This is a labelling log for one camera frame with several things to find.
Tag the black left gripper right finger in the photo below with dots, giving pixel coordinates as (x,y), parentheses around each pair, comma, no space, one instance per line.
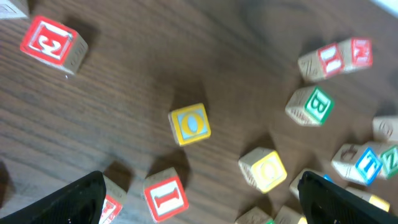
(324,202)

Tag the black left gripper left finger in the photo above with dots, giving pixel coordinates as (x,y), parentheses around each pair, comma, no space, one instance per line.
(79,202)

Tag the yellow O letter block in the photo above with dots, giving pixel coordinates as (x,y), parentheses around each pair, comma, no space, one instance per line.
(189,124)

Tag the green R letter block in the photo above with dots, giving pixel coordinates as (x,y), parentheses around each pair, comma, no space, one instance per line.
(255,216)

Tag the red U letter block middle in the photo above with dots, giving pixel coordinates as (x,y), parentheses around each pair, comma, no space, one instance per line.
(113,202)

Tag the yellow block beside R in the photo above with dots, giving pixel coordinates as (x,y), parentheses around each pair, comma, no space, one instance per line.
(288,216)

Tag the blue T letter block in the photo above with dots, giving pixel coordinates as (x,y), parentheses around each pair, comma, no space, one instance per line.
(358,164)

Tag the yellow block right middle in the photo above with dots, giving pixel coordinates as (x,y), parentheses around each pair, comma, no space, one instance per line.
(372,199)

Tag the yellow block centre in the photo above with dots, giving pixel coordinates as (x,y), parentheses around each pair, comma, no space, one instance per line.
(262,169)

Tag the green Z letter block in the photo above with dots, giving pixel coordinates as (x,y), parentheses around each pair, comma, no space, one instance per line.
(387,153)

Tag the red I block middle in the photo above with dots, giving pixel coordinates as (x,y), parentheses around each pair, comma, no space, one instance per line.
(165,195)

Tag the red i block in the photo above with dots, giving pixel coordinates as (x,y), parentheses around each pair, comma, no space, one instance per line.
(165,195)
(321,64)

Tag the green B letter block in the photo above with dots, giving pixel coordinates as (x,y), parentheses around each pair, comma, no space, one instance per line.
(310,106)

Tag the red I block top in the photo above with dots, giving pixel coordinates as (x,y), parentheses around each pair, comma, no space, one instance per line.
(321,64)

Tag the red M letter block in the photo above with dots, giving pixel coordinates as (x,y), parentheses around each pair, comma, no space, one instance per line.
(357,53)

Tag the red E letter block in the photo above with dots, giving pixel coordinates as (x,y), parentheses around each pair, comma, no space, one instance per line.
(54,44)

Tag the red X letter block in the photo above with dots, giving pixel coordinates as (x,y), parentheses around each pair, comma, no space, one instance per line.
(14,9)

